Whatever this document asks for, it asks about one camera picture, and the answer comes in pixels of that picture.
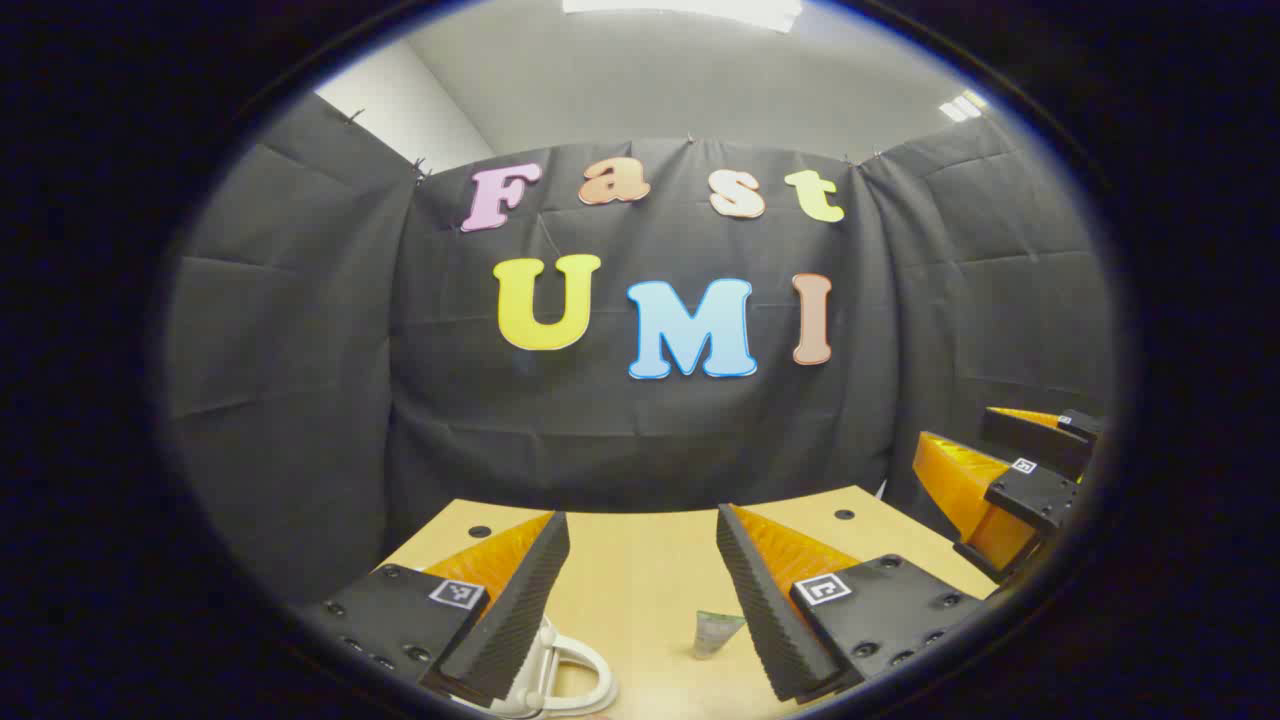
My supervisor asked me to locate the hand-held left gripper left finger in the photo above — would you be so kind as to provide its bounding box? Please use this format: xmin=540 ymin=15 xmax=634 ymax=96
xmin=318 ymin=512 xmax=571 ymax=707

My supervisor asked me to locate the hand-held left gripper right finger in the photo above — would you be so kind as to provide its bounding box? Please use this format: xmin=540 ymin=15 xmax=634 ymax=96
xmin=717 ymin=503 xmax=991 ymax=703

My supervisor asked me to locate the white tube with green end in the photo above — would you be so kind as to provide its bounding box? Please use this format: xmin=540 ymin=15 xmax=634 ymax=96
xmin=692 ymin=609 xmax=748 ymax=661

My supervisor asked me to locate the black backdrop cloth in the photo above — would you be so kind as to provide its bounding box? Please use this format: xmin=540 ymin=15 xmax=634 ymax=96
xmin=165 ymin=92 xmax=1119 ymax=606

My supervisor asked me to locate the ceiling light panel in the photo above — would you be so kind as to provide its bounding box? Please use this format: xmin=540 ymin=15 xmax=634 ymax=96
xmin=938 ymin=89 xmax=991 ymax=124
xmin=562 ymin=0 xmax=804 ymax=33

